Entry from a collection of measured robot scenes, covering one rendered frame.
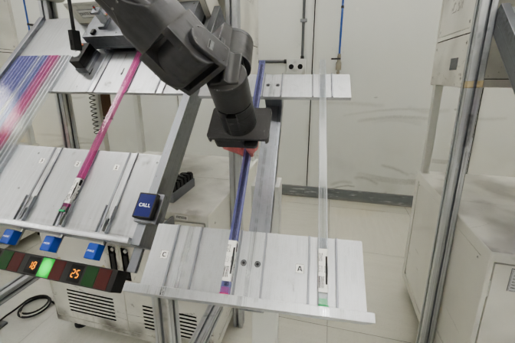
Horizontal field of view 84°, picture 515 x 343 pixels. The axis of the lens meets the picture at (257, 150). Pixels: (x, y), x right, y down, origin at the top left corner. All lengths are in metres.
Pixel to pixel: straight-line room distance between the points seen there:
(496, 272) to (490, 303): 0.09
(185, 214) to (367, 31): 1.92
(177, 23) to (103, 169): 0.48
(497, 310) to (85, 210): 1.04
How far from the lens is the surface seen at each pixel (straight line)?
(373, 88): 2.41
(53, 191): 0.82
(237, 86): 0.38
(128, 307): 1.30
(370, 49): 2.41
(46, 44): 1.25
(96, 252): 0.68
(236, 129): 0.44
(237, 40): 0.45
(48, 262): 0.77
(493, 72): 1.17
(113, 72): 0.96
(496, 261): 0.96
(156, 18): 0.36
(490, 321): 1.06
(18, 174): 0.93
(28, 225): 0.79
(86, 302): 1.42
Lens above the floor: 1.04
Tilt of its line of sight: 15 degrees down
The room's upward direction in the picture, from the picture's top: straight up
